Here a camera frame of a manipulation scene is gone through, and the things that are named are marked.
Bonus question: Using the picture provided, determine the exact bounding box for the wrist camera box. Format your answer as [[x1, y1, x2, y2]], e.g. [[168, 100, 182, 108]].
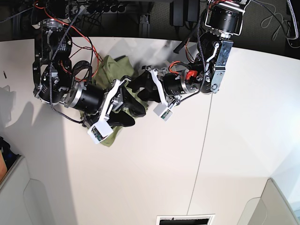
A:
[[87, 120, 113, 144], [153, 103, 173, 121]]

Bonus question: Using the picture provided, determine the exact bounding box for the grey looped cable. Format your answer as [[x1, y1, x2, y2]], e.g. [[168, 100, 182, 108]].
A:
[[260, 0, 291, 40]]

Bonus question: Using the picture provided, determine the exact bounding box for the green t-shirt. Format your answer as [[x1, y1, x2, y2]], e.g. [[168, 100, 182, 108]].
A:
[[91, 55, 147, 147]]

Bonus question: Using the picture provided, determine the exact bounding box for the aluminium table leg post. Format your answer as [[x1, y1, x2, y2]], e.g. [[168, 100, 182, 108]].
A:
[[139, 15, 150, 38]]

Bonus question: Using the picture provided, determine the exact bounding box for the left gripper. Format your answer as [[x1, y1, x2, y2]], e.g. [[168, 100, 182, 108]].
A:
[[127, 66, 204, 108]]

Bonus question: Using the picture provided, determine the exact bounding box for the white power strip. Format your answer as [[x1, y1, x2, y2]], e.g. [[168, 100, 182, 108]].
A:
[[69, 5, 87, 15]]

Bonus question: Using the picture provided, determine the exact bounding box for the white vent frame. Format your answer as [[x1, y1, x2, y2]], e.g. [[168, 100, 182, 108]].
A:
[[156, 214, 215, 225]]

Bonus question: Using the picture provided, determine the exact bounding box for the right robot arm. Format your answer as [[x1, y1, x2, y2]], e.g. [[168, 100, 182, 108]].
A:
[[32, 0, 146, 128]]

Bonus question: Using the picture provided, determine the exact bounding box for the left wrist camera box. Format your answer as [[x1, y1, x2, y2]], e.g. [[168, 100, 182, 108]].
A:
[[153, 103, 173, 121]]

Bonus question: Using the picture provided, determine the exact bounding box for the black power adapter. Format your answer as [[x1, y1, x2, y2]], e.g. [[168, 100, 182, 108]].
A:
[[170, 0, 184, 27]]

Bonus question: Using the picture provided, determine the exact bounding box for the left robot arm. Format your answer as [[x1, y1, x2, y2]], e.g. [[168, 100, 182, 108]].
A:
[[127, 0, 250, 107]]

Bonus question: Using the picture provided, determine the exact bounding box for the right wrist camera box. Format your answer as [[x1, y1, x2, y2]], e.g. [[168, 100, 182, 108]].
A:
[[87, 120, 113, 144]]

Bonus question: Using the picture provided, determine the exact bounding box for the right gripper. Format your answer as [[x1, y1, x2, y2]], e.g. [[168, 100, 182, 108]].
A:
[[64, 78, 146, 128]]

